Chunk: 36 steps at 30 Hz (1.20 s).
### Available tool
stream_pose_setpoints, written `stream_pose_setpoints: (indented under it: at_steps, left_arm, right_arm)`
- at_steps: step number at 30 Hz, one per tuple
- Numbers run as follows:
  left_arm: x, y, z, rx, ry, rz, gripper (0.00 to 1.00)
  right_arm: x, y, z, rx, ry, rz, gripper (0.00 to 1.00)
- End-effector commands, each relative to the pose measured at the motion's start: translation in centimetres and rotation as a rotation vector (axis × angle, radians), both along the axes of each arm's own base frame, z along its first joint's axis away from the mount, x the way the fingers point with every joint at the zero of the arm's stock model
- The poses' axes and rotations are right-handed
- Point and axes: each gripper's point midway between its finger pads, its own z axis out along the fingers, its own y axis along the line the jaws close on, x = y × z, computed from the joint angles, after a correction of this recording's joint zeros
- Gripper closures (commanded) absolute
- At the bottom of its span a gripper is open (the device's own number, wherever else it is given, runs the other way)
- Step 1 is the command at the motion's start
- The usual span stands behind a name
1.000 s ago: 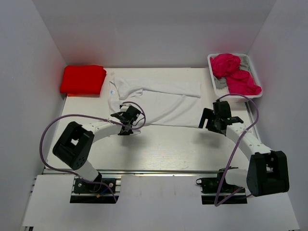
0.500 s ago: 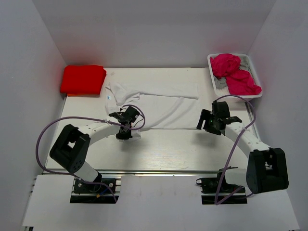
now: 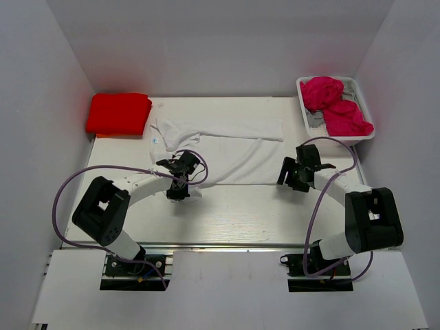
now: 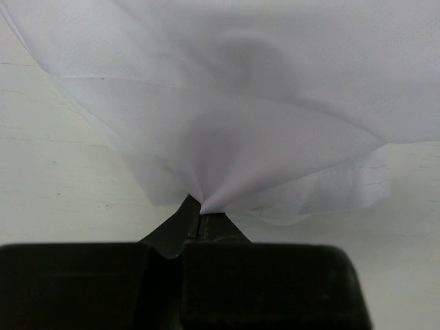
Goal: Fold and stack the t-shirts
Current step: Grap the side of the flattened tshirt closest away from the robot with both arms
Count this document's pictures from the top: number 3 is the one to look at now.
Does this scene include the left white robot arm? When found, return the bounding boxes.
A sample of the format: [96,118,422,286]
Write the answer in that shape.
[72,150,208,274]

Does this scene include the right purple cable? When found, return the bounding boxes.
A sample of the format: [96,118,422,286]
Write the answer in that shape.
[302,136,375,285]

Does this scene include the white plastic basket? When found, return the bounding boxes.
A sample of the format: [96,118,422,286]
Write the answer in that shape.
[296,76,375,146]

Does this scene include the magenta t shirt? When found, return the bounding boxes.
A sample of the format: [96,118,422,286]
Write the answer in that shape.
[299,76,374,137]

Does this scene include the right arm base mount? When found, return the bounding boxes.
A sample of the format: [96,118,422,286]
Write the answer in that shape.
[279,241,353,293]

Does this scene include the grey garment in basket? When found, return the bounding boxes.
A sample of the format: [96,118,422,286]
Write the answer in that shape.
[305,80,356,128]

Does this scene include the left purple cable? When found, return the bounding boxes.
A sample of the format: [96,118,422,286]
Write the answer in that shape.
[51,149,210,289]

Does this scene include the folded red t shirt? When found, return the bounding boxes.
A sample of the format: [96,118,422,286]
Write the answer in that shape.
[85,93,153,136]

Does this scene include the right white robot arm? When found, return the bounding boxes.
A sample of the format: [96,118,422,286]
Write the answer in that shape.
[277,144,404,276]

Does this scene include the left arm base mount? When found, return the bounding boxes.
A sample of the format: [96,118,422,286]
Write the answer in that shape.
[100,251,173,292]

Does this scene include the white t shirt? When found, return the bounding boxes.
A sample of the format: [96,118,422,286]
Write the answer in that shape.
[150,119,285,200]

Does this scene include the purple cable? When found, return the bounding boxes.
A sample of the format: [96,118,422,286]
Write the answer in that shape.
[302,136,375,285]
[51,149,210,289]

